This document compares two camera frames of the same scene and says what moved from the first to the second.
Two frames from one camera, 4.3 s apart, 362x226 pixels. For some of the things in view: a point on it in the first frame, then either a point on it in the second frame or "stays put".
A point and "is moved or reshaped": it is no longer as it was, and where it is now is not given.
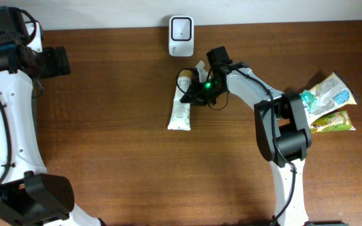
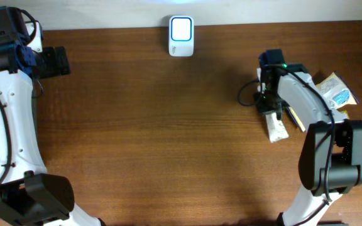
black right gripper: (196, 98) → (263, 109)
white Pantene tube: (180, 118) is moved or reshaped
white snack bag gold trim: (332, 94) stays put
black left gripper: (56, 68) stays put
